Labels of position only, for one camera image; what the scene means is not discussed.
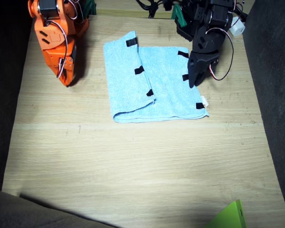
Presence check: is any light blue towel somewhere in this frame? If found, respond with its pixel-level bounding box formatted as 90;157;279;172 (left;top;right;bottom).
103;30;210;124

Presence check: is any white power adapter cube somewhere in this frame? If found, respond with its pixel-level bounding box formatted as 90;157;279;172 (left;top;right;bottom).
228;16;246;37

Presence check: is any green table clamp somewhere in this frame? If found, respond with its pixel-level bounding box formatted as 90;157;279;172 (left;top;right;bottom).
81;0;97;16
171;4;188;28

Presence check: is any dark grey foam panel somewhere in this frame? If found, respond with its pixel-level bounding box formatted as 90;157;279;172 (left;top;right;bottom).
0;0;37;191
241;0;285;228
0;186;121;228

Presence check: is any orange gripper servo cable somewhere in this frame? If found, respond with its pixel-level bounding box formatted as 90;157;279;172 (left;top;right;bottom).
44;20;73;79

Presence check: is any black gripper servo cable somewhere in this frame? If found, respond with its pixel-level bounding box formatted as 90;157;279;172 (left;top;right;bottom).
205;27;235;81

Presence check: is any black adapter cable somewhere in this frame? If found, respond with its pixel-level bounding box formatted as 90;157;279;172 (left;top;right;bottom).
232;0;249;23

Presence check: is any black cable bundle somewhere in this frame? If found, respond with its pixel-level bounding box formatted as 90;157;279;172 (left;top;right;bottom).
135;0;174;19

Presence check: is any lime green triangular bracket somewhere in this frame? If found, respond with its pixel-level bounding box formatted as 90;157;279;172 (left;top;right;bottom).
202;199;248;228

